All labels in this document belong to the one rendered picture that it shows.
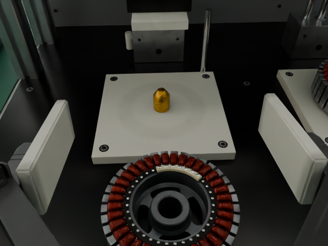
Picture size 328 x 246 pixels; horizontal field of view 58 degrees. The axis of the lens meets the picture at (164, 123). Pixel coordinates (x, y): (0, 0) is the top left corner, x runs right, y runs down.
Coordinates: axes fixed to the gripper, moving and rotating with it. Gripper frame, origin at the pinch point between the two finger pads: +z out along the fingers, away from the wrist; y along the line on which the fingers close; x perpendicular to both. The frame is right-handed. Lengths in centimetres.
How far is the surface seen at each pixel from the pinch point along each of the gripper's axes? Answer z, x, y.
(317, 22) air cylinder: 27.2, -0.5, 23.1
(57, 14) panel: 39.5, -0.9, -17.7
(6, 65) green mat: 31.2, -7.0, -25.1
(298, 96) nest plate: 16.5, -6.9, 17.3
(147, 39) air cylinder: 26.5, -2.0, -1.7
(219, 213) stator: -0.6, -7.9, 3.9
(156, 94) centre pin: 14.4, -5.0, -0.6
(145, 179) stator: 3.2, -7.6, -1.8
